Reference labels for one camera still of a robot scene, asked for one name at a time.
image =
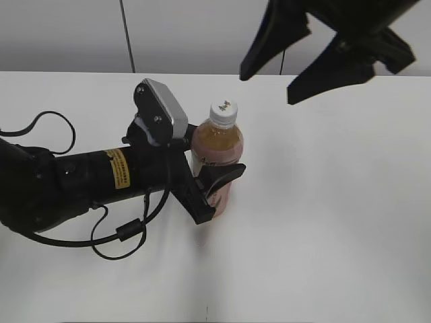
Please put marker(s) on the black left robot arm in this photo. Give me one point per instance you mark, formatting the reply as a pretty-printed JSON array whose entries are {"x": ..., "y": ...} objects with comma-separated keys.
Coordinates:
[{"x": 40, "y": 191}]

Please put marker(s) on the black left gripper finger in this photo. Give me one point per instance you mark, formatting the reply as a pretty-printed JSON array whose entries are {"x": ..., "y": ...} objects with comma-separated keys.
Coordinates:
[
  {"x": 212, "y": 178},
  {"x": 190, "y": 131}
]

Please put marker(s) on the white bottle cap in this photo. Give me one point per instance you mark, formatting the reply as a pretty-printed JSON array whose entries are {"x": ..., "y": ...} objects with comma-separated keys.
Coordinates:
[{"x": 223, "y": 114}]

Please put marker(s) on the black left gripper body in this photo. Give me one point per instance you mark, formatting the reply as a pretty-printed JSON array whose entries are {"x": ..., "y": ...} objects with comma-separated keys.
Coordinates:
[{"x": 154, "y": 168}]

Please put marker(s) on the pink peach tea bottle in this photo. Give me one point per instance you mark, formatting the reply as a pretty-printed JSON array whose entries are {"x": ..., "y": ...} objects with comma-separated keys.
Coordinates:
[{"x": 213, "y": 145}]

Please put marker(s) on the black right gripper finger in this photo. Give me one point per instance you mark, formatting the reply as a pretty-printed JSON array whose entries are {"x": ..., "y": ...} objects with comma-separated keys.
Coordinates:
[
  {"x": 339, "y": 65},
  {"x": 284, "y": 23}
]

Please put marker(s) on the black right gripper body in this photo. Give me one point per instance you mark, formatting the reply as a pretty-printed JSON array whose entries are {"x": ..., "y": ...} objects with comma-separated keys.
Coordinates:
[{"x": 365, "y": 25}]

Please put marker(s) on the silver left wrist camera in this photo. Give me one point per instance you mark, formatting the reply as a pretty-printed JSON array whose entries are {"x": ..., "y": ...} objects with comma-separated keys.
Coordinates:
[{"x": 159, "y": 114}]

